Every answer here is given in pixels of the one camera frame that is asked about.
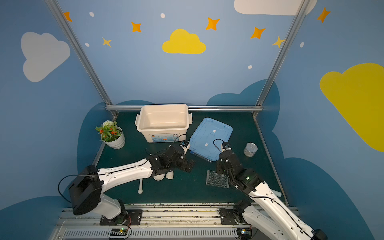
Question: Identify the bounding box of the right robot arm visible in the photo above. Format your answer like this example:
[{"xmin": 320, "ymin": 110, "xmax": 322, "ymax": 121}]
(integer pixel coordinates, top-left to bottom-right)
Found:
[{"xmin": 217, "ymin": 149, "xmax": 328, "ymax": 240}]

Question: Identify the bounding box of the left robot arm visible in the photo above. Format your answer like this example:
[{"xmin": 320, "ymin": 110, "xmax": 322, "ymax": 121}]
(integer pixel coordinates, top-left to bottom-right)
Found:
[{"xmin": 69, "ymin": 141, "xmax": 195, "ymax": 224}]

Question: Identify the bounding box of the small white cup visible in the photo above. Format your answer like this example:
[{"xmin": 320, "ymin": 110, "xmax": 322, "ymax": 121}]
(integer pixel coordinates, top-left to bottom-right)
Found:
[{"xmin": 165, "ymin": 171, "xmax": 174, "ymax": 180}]

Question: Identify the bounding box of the clear acrylic test tube rack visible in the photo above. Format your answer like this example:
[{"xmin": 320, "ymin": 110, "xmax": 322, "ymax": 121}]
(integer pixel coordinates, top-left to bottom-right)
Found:
[{"xmin": 206, "ymin": 170, "xmax": 230, "ymax": 189}]

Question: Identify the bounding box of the white mortar bowl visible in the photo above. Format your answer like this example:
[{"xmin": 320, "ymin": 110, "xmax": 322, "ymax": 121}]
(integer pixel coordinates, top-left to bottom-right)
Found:
[{"xmin": 153, "ymin": 174, "xmax": 165, "ymax": 181}]

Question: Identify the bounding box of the light blue plastic lid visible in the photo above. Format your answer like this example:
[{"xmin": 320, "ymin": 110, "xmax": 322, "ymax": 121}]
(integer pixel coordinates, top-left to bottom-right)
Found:
[{"xmin": 190, "ymin": 118, "xmax": 233, "ymax": 162}]

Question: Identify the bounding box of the white plastic storage bin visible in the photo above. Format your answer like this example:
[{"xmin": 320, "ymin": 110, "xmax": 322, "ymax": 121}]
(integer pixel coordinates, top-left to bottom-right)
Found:
[{"xmin": 135, "ymin": 104, "xmax": 193, "ymax": 143}]

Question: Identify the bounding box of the white pestle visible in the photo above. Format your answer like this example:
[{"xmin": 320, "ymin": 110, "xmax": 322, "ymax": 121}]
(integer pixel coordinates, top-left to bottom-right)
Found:
[{"xmin": 138, "ymin": 179, "xmax": 143, "ymax": 195}]

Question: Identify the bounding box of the potted plant white pot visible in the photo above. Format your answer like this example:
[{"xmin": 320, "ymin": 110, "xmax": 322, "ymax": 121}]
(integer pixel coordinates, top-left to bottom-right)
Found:
[{"xmin": 95, "ymin": 121, "xmax": 125, "ymax": 150}]

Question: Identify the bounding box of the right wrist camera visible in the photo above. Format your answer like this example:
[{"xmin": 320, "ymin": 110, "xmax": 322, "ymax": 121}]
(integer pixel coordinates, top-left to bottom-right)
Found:
[{"xmin": 221, "ymin": 142, "xmax": 232, "ymax": 152}]

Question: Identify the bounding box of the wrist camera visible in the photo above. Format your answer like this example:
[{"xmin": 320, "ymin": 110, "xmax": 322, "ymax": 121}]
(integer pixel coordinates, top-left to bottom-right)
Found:
[
  {"xmin": 180, "ymin": 140, "xmax": 191, "ymax": 155},
  {"xmin": 221, "ymin": 142, "xmax": 232, "ymax": 152}
]

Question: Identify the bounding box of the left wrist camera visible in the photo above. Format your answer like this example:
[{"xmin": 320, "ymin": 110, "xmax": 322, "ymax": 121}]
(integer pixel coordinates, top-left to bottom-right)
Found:
[{"xmin": 180, "ymin": 140, "xmax": 191, "ymax": 155}]

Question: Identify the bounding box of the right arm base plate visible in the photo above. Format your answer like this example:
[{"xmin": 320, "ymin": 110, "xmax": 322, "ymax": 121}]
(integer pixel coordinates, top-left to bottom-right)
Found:
[{"xmin": 218, "ymin": 208, "xmax": 247, "ymax": 225}]

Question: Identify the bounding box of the light blue brush white handle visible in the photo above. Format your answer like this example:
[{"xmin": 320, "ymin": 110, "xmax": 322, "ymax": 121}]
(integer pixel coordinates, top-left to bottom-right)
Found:
[{"xmin": 271, "ymin": 190, "xmax": 283, "ymax": 198}]

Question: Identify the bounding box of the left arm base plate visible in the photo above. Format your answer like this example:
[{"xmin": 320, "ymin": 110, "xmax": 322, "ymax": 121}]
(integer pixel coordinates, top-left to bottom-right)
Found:
[{"xmin": 100, "ymin": 210, "xmax": 143, "ymax": 226}]

